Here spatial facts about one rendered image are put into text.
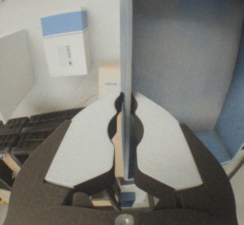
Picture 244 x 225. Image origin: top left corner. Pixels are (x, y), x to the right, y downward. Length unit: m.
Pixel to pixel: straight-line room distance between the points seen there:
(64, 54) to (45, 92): 0.24
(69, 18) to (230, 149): 0.45
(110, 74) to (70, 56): 0.13
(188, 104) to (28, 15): 0.55
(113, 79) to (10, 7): 0.47
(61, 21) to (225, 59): 0.39
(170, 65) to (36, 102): 0.61
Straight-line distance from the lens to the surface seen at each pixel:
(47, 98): 0.67
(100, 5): 0.52
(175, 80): 0.18
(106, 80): 0.49
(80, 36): 0.44
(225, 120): 0.24
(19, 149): 0.60
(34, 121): 0.69
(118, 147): 0.56
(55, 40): 0.46
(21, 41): 0.57
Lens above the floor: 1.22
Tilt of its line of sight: 57 degrees down
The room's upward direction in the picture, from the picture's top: 175 degrees clockwise
